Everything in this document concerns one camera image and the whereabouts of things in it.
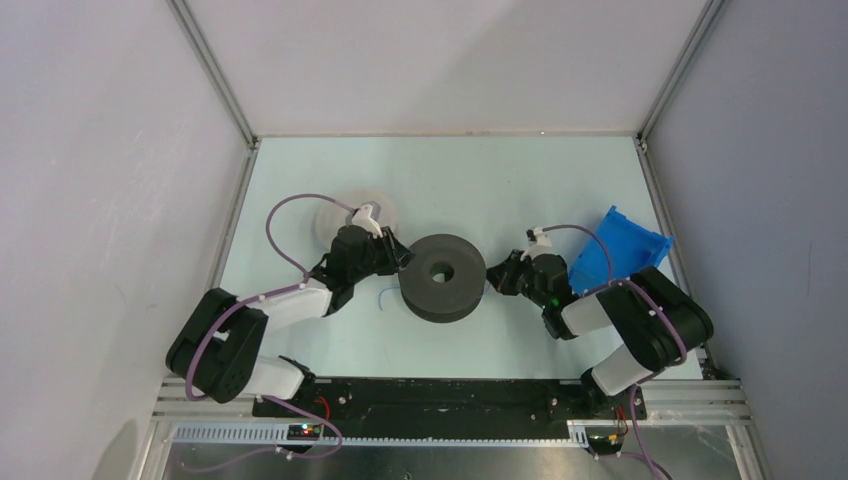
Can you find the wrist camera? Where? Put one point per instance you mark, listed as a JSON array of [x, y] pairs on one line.
[[538, 244], [366, 217]]

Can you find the controller board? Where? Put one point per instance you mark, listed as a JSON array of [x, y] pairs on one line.
[[605, 445], [304, 432]]

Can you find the blue plastic bin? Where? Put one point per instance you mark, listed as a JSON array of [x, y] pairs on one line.
[[631, 246]]

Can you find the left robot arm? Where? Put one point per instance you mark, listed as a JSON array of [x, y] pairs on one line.
[[217, 352]]

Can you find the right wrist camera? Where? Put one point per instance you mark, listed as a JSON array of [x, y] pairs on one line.
[[538, 244]]

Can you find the left controller board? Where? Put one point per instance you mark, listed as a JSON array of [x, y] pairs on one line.
[[304, 432]]

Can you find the white slotted cable duct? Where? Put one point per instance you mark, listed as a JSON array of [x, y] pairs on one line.
[[275, 435]]

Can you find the white cable spool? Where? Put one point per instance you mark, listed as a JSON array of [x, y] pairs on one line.
[[331, 217]]

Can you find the black cable spool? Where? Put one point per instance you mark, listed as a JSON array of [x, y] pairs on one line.
[[445, 280]]

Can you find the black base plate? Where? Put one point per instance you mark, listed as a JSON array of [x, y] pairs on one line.
[[457, 409]]

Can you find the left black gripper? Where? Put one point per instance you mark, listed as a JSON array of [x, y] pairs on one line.
[[396, 255]]

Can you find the right controller board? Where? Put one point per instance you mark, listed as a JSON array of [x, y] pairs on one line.
[[605, 445]]

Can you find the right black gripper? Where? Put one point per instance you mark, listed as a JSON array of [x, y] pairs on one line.
[[501, 276]]

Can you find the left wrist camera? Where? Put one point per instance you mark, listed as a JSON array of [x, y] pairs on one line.
[[366, 217]]

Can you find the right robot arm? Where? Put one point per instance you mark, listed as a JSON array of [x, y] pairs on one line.
[[657, 322]]

